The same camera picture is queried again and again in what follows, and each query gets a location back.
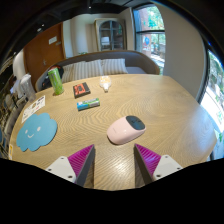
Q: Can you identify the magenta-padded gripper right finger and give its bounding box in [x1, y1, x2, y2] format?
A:
[133, 143, 184, 186]

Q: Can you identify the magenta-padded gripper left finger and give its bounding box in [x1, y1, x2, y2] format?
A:
[45, 143, 97, 188]

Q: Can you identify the pink computer mouse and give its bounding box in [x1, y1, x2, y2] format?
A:
[106, 115, 147, 146]

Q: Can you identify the blue cloud-shaped mouse pad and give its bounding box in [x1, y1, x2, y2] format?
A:
[15, 112, 59, 153]

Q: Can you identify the green and blue pack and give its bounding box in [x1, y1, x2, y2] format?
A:
[76, 97, 101, 112]

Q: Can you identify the white sticker sheet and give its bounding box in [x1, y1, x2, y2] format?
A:
[21, 94, 47, 124]

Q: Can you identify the black and orange box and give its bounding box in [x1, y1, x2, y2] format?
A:
[72, 81, 92, 99]

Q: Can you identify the small clear squeeze bottle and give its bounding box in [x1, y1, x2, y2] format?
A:
[98, 75, 112, 93]

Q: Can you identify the green drink can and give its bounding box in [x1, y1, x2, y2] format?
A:
[47, 67, 65, 96]

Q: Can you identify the narrow striped cushion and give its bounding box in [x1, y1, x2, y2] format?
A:
[61, 63, 76, 84]

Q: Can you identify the wide striped cushion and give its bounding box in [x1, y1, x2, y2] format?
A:
[100, 58, 129, 76]
[72, 59, 104, 81]

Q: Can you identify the curved side window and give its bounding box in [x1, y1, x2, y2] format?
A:
[199, 49, 224, 158]

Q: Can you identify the curved brown sofa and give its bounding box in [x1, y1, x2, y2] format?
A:
[34, 49, 161, 93]

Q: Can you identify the brown wooden door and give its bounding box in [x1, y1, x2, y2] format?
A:
[23, 22, 67, 88]

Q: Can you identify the black-framed window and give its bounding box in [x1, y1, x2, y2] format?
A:
[132, 3, 167, 76]

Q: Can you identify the cabinet with arched glass doors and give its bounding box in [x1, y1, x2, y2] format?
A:
[94, 18, 128, 53]

